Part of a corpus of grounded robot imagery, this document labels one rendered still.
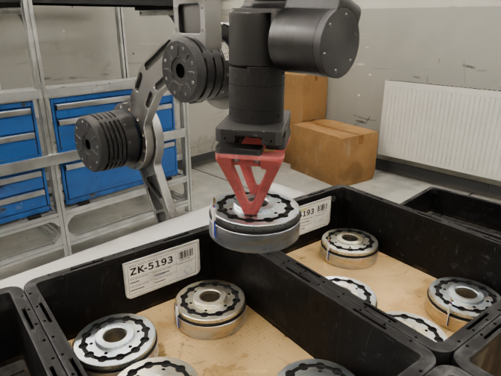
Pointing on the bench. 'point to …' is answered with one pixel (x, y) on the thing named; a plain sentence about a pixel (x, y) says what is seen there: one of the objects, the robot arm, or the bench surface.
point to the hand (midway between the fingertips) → (254, 198)
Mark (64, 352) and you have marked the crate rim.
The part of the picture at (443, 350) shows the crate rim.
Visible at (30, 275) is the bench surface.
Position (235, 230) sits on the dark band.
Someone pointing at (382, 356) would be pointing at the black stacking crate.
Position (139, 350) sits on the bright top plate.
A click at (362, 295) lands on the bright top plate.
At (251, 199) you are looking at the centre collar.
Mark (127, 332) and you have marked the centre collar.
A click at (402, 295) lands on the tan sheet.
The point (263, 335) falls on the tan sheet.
